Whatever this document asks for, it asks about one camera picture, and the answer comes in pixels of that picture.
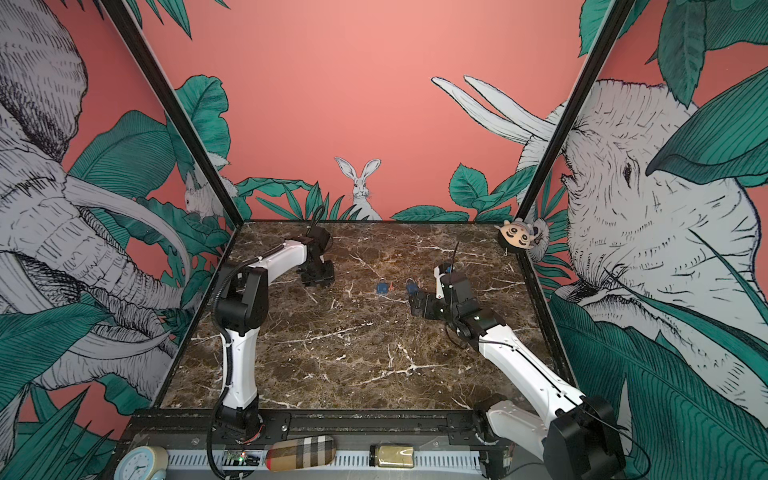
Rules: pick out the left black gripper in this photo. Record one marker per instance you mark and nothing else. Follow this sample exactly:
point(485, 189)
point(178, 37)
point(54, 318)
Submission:
point(328, 274)

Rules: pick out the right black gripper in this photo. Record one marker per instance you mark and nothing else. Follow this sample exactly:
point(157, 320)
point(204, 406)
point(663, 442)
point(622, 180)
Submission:
point(429, 313)

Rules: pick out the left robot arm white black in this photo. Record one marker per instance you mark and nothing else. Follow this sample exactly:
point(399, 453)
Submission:
point(240, 307)

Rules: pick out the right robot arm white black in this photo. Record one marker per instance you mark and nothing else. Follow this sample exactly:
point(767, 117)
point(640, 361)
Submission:
point(574, 436)

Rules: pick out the cartoon face sticker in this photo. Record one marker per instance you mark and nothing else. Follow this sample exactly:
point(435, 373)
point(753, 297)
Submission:
point(517, 234)

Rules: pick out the gold rectangular box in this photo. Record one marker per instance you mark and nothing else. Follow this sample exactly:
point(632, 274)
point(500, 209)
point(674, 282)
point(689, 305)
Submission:
point(392, 456)

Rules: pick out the plaid cylindrical case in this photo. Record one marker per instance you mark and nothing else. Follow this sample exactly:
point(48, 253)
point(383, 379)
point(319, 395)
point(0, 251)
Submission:
point(301, 453)

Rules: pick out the small circuit board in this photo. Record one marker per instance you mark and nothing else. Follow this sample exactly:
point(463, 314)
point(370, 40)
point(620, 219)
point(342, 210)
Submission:
point(241, 459)

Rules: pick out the white round clock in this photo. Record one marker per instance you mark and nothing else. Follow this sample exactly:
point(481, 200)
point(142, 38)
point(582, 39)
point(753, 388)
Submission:
point(143, 463)

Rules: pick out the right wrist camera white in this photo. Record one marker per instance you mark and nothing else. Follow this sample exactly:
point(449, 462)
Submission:
point(439, 272)

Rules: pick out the black front rail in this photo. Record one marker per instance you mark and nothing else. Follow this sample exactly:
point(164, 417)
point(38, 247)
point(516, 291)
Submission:
point(460, 427)

